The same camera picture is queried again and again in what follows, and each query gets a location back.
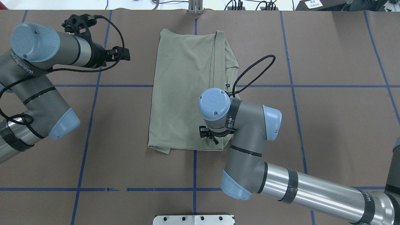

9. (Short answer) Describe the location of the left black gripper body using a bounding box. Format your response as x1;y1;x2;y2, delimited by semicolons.
62;14;118;68

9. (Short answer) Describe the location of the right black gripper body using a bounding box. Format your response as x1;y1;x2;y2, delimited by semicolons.
207;127;235;139

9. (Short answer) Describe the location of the sage green long-sleeve shirt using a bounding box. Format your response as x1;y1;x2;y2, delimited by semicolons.
148;29;239;154

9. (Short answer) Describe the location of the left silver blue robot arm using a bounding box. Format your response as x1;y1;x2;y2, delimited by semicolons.
0;14;130;163

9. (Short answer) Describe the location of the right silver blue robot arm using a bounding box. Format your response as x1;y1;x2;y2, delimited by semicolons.
198;87;399;225

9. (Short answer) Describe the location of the black box with label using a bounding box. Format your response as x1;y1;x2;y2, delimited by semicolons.
295;0;350;11

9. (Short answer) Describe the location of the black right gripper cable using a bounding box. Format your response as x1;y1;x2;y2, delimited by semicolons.
224;55;277;97

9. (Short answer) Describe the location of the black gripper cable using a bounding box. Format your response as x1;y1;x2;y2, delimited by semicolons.
0;14;125;147
224;55;277;97

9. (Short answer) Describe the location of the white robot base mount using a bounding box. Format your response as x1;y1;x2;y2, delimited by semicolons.
152;214;235;225

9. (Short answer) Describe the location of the aluminium frame post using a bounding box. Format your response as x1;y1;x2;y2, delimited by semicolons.
188;0;204;15

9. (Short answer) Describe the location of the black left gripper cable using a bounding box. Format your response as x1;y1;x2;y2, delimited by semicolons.
0;14;125;147

